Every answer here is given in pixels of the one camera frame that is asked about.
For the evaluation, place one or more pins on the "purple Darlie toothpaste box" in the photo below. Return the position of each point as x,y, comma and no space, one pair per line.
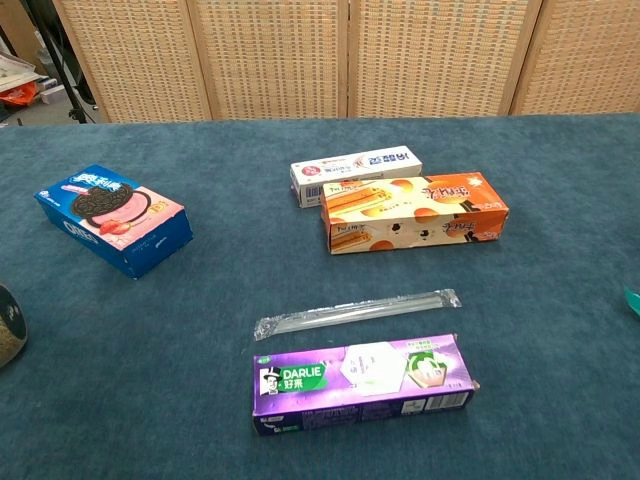
360,385

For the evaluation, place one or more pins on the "black tripod stand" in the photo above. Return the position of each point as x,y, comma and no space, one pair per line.
62,70

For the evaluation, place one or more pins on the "orange biscuit stick box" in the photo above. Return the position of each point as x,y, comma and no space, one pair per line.
415,212

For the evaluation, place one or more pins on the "blue Oreo cookie box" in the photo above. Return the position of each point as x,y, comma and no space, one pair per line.
115,215

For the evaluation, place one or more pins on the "blue carpet table cover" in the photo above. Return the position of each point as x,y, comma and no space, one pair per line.
320,280

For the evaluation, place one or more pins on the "wooden wicker folding screen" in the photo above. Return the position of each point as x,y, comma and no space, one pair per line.
275,55

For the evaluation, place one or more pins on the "clear plastic wrapped straw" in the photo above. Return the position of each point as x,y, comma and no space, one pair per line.
355,312

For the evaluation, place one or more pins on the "teal clear snack bag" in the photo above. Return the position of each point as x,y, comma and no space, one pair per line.
634,300

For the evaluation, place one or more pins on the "white toothpaste box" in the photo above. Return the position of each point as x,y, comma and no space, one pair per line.
350,165

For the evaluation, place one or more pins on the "grain jar with black lid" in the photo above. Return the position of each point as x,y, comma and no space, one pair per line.
10,330

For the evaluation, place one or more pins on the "white paper stack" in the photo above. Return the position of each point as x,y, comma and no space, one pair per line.
15,72

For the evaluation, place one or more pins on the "orange plastic bag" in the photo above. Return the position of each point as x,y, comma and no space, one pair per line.
20,94

